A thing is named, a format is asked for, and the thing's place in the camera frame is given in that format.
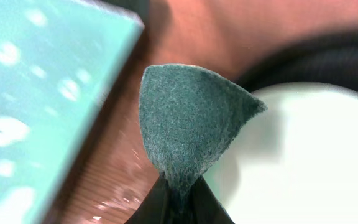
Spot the round black tray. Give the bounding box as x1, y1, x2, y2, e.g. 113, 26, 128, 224
235, 29, 358, 92

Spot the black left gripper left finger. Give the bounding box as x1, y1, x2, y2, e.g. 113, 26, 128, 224
125, 173, 170, 224

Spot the green scouring pad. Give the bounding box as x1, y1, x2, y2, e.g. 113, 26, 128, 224
139, 64, 267, 200

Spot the black rectangular soap water tray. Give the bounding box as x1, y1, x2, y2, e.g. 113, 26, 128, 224
0, 0, 144, 223

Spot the light green plate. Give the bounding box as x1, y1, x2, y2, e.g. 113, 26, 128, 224
204, 83, 358, 223

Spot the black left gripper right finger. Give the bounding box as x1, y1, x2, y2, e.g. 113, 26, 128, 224
191, 176, 234, 224

